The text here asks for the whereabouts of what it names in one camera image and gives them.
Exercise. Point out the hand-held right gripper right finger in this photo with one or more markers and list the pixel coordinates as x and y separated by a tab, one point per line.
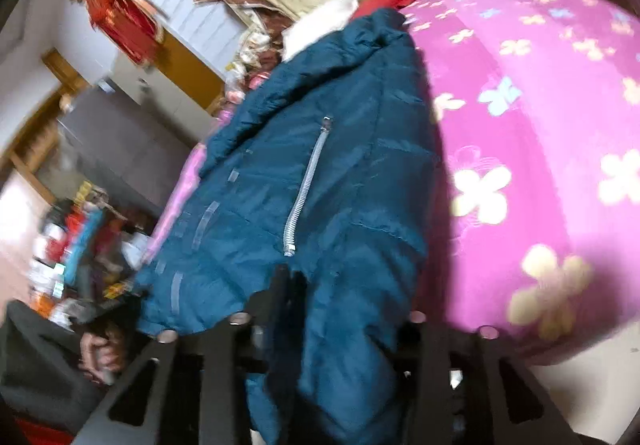
435	350

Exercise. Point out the pile of packets and bottles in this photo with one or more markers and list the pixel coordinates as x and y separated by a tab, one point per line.
80	245

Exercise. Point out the grey cabinet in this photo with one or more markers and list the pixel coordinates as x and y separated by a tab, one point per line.
125	150

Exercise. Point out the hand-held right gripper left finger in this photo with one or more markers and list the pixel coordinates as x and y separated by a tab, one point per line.
235	350

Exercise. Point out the white folded cloth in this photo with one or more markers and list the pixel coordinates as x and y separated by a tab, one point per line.
320	25

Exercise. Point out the wooden door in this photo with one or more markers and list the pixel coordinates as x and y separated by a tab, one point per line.
190	65

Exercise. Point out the person's left forearm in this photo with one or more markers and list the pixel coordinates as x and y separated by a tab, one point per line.
45	365

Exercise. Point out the red wall decoration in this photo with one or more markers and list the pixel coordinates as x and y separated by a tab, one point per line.
122	20

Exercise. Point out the teal puffer jacket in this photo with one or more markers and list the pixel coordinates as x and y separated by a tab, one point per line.
350	175

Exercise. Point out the brown floral quilt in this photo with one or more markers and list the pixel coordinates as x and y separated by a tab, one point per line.
250	25

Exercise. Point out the person's left hand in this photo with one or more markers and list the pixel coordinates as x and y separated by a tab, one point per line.
100	357

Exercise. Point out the pink floral bed sheet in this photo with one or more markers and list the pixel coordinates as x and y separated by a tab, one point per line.
525	125

